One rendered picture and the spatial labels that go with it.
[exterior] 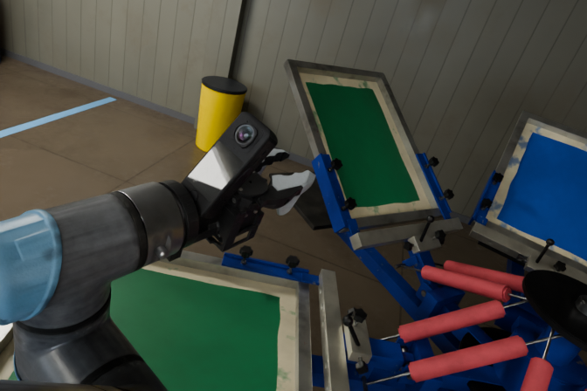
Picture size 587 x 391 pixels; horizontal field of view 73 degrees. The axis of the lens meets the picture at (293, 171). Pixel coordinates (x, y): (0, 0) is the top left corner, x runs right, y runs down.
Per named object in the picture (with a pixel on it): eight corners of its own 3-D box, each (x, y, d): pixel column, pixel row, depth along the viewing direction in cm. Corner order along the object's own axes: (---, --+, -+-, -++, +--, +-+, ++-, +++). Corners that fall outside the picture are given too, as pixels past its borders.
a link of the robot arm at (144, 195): (109, 174, 36) (159, 232, 32) (154, 164, 39) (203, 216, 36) (100, 232, 40) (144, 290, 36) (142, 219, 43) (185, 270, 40)
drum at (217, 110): (240, 147, 449) (253, 86, 417) (224, 161, 409) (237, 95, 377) (203, 133, 455) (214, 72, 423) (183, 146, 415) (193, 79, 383)
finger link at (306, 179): (300, 201, 56) (247, 210, 50) (316, 168, 53) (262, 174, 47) (314, 215, 54) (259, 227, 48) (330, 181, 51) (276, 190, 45)
